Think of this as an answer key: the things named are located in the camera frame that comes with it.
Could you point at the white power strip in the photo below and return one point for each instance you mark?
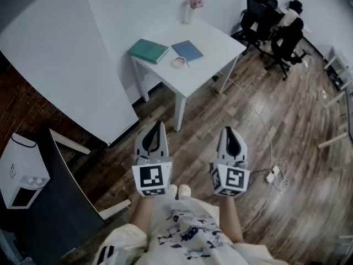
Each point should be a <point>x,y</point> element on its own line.
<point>273,173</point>

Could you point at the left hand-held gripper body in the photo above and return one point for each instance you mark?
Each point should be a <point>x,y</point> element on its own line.
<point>150,177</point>

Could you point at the person's right forearm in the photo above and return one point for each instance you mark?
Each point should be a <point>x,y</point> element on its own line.
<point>233,219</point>

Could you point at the white printed shirt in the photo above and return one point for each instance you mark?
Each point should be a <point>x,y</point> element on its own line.
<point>187,230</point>

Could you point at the green book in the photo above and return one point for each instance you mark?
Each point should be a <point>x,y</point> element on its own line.
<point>148,50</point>

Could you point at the blue notebook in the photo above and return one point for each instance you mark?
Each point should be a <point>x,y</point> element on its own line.
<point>187,50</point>

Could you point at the black cabinet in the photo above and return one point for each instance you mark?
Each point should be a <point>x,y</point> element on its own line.
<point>63,203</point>

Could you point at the white desk frame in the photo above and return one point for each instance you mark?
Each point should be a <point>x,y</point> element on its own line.
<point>337,101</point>

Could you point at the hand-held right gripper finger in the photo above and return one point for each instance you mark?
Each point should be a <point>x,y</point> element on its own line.
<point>222,145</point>
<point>240,148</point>

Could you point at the person's left forearm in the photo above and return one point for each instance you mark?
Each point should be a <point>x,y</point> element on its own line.
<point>143,211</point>

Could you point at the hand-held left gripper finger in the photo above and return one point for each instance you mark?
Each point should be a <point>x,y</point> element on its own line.
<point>143,142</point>
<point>164,142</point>

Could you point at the pink flower bunch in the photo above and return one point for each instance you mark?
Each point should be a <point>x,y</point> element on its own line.
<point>195,2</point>

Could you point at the white partition panel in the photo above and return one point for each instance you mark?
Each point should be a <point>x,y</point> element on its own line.
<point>60,59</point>

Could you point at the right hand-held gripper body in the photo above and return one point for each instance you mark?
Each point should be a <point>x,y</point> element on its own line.
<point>234,178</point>

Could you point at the light wooden board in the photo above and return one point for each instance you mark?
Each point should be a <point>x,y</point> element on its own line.
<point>114,209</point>
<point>69,142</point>

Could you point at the person's left white shoe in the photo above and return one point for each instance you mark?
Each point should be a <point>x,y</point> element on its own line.
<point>173,190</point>

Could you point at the white vase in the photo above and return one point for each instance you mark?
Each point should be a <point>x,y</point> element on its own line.
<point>189,15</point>

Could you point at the white square table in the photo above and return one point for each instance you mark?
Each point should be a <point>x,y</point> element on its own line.
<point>209,62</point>

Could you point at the white water dispenser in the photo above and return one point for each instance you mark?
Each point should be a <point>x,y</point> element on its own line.
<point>23,167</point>

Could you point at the person's right white shoe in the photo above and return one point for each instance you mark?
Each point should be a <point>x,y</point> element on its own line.
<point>184,190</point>

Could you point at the person's white shoe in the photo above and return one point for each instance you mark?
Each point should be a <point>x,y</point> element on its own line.
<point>184,190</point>
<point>173,190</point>

